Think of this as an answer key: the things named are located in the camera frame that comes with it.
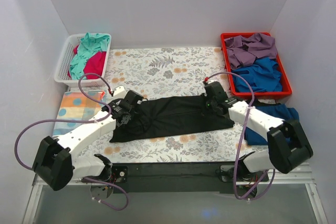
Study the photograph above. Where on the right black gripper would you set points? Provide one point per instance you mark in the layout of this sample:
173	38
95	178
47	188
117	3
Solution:
210	102

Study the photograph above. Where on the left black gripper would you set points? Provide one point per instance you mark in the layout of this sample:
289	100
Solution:
137	104

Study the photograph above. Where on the black t-shirt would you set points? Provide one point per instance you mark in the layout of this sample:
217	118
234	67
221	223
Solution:
170	117

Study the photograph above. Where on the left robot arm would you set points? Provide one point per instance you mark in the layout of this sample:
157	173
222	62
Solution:
57	161

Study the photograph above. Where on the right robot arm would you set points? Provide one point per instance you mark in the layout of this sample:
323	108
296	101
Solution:
288	145

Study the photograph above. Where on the colourful checked towel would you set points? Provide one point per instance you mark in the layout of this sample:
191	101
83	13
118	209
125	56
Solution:
74	106

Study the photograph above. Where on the floral patterned table mat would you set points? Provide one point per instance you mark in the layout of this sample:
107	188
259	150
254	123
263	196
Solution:
167	72

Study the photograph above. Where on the magenta t-shirt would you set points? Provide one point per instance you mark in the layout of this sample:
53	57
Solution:
94	65

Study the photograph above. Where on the blue t-shirt in bin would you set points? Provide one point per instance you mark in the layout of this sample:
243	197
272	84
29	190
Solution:
262	75

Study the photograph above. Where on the purple t-shirt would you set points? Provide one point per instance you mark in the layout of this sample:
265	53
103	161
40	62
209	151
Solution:
244	51

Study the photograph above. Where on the folded blue t-shirt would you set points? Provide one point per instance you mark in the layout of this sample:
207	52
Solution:
277	110

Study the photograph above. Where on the white plastic basket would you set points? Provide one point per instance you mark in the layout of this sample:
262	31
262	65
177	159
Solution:
66	56

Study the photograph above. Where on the teal t-shirt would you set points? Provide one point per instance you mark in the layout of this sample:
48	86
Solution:
88	47

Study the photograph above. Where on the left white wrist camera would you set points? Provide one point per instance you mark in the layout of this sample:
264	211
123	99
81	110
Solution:
118	93

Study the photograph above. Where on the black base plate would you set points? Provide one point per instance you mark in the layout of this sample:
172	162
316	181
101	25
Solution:
172	177

